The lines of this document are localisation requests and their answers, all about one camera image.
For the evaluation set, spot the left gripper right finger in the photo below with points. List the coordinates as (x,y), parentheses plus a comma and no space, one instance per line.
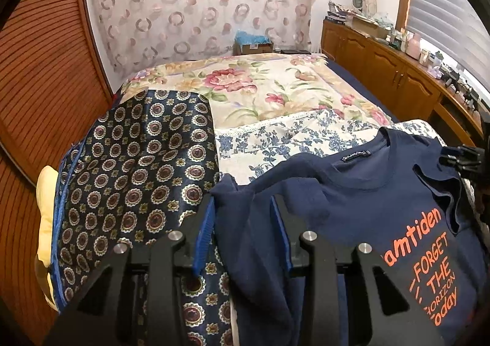
(350,295)

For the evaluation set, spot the grey window blind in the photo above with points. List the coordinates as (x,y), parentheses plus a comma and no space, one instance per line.
(454,27)

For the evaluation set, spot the blue floral white sheet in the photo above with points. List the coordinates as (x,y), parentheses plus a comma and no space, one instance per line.
(248,152)

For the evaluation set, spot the wooden louvered wardrobe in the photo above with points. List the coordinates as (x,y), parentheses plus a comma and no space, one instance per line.
(52,89)

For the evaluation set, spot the cardboard box with blue items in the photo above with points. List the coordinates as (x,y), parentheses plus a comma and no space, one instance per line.
(246,44)

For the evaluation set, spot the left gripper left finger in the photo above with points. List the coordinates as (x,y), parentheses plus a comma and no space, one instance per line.
(104,312)

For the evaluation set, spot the navy printed t-shirt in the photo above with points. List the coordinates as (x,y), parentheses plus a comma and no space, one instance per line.
(392,193)

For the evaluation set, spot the floral bed quilt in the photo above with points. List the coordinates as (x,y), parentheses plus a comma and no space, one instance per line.
(245,89)

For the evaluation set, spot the navy medallion patterned cloth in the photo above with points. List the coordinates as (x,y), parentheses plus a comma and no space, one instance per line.
(139,174)

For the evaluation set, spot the circle patterned curtain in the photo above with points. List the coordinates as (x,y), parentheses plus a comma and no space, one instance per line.
(203,1)

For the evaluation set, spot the wooden sideboard cabinet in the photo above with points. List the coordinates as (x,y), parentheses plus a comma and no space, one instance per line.
(402,85)

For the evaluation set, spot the pink bottle on sideboard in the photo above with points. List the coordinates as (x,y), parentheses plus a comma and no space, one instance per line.
(413,48)

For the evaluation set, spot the small grey desk fan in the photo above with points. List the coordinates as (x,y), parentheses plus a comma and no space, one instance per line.
(357,4)

